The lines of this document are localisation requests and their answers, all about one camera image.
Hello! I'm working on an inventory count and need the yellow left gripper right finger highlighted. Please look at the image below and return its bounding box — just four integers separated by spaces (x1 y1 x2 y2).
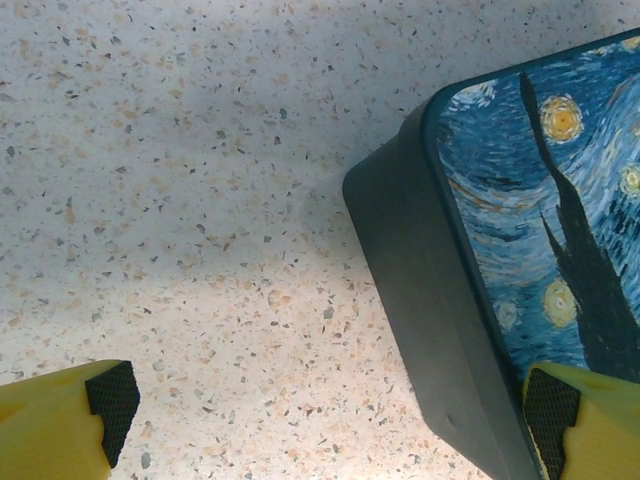
519 362 640 480

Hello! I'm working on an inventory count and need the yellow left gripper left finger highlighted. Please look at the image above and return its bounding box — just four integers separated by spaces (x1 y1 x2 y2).
0 358 141 480

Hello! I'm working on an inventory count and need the starry night print tin box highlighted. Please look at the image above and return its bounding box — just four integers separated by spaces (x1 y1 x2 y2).
342 27 640 480

